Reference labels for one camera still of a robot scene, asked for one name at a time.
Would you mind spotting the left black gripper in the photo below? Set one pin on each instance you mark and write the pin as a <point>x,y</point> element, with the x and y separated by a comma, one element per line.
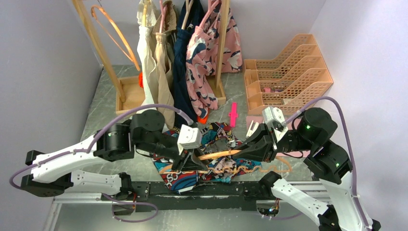
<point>189,161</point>

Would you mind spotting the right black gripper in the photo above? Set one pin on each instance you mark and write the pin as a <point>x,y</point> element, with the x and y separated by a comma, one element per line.
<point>261,146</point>

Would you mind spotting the orange hanger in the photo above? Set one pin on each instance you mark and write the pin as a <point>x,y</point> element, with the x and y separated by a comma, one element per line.
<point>234,170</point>
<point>126,48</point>

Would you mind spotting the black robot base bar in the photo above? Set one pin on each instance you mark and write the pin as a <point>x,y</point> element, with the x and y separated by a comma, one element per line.
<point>243,195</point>

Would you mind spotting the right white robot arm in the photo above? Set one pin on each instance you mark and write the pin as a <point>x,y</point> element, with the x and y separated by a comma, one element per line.
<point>329,162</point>

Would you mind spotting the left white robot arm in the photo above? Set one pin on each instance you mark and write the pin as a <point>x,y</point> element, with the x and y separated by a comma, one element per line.
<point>54,173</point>

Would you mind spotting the orange cloth on table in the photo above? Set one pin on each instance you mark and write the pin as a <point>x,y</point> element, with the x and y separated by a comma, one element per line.
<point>202,120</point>

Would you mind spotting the pink clip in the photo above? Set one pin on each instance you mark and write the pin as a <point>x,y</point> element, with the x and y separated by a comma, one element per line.
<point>233,114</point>

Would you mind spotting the orange plastic file organizer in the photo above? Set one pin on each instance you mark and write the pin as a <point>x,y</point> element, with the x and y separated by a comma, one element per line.
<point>296,76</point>

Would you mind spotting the wooden clothes rack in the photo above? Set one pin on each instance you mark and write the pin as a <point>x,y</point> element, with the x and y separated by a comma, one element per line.
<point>128,92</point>

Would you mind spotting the pink floral hanging garment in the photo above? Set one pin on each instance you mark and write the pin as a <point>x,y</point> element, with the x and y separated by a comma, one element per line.
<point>202,57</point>

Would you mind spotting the beige hanging garment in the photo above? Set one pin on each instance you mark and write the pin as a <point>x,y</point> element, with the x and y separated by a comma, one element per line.
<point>164,34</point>

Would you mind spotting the navy hanging garment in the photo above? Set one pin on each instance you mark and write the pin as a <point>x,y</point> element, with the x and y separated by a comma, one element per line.
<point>185,29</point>

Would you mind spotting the white hanging garment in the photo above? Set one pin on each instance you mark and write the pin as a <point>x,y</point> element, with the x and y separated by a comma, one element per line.
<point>147,17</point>

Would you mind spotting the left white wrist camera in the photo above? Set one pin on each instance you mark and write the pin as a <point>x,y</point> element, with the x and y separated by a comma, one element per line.
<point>188,138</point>

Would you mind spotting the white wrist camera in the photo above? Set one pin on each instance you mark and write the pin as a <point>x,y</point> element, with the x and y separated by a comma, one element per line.
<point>188,138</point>
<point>275,121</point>

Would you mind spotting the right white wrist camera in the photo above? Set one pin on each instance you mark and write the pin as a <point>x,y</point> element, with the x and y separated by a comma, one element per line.
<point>275,121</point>

